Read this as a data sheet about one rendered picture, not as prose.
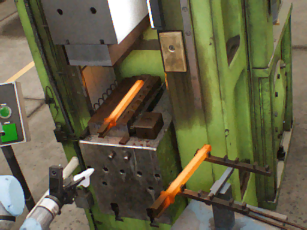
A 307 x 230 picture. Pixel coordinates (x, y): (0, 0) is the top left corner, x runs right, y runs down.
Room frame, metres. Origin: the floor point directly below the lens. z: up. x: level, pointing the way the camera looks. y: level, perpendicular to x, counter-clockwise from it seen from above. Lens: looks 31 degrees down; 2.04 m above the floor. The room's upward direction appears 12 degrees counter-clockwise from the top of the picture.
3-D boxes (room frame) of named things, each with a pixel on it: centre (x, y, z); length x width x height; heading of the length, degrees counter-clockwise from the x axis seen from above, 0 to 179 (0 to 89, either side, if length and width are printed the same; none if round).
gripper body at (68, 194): (1.33, 0.39, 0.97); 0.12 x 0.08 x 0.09; 152
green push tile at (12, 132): (1.79, 0.65, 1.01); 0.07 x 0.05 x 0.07; 87
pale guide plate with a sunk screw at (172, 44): (1.71, -0.14, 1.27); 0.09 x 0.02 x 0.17; 62
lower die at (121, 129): (1.92, 0.11, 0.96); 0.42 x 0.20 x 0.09; 152
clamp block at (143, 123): (1.71, 0.02, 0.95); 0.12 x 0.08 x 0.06; 152
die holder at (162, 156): (1.91, 0.05, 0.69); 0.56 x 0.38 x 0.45; 152
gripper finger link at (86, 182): (1.38, 0.29, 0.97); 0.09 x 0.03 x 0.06; 116
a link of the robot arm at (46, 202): (1.26, 0.42, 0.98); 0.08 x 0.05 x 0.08; 62
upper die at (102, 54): (1.92, 0.11, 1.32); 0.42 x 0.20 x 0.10; 152
